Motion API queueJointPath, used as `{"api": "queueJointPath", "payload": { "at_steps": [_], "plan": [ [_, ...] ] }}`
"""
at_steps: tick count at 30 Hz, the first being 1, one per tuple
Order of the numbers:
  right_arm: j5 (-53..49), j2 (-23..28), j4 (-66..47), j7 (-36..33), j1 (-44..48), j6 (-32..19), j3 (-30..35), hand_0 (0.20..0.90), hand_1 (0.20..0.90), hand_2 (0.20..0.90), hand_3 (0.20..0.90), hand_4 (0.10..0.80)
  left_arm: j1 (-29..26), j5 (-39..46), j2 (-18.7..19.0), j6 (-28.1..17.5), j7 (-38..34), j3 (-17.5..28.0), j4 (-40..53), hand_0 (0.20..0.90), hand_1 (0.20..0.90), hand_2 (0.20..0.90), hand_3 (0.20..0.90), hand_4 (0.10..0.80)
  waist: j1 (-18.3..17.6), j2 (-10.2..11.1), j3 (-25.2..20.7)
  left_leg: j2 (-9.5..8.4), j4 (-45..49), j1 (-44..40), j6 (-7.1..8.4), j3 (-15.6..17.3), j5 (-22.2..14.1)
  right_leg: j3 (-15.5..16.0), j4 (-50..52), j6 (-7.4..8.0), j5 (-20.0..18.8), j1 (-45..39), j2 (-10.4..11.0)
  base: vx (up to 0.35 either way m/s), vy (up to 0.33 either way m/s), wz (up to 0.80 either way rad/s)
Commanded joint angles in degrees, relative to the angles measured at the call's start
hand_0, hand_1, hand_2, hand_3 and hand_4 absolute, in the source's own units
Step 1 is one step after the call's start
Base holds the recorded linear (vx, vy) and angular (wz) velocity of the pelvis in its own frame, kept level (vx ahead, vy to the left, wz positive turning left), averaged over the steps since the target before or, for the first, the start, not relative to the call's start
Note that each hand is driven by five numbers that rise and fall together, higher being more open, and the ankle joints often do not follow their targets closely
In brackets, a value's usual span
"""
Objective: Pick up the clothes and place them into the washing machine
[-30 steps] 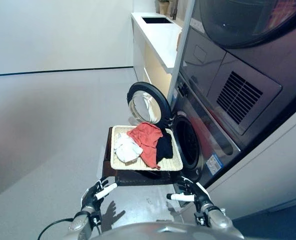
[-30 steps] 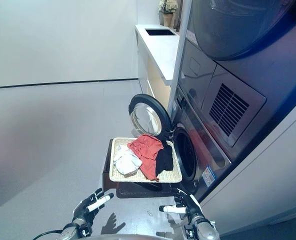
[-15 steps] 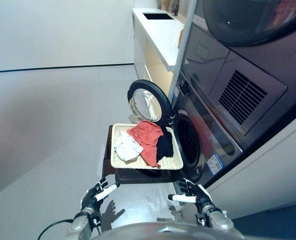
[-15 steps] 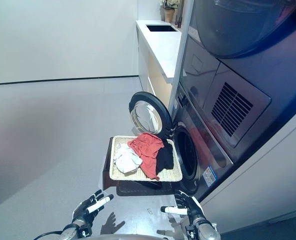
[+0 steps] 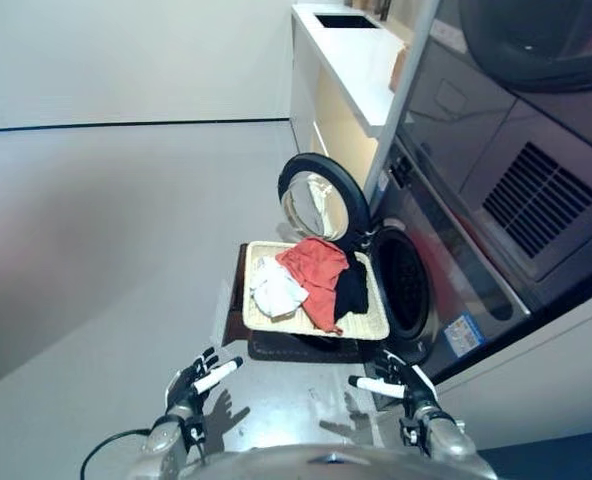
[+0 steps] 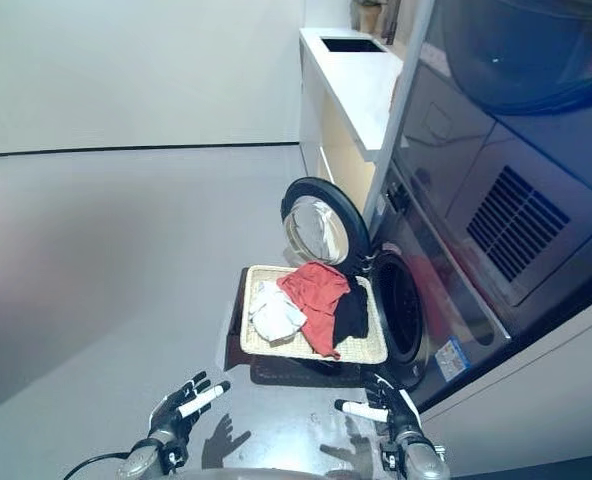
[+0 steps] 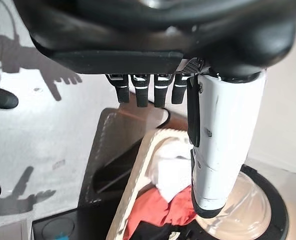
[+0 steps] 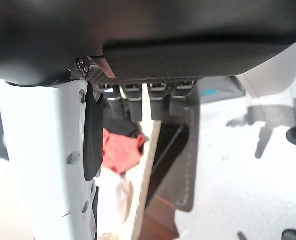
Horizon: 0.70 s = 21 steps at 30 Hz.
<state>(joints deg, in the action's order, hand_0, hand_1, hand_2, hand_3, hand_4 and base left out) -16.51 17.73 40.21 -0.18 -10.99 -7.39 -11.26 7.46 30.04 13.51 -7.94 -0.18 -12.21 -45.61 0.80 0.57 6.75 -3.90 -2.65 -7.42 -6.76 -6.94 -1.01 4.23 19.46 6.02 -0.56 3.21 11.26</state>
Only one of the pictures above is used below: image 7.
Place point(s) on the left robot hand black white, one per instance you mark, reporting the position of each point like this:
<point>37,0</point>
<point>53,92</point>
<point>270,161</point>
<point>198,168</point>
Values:
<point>143,37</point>

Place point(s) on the black cloth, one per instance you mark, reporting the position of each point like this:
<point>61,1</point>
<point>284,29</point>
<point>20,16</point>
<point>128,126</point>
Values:
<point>148,232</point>

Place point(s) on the brown laundry basket beige rim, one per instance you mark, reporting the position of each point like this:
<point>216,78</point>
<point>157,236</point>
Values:
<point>113,140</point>

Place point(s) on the black appliance control panel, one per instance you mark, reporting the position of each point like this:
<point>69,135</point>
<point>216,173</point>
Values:
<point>55,226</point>

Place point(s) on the white cloth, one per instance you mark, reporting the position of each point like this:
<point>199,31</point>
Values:
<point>168,162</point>

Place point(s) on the red cloth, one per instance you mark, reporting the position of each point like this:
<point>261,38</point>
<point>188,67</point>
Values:
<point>150,210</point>

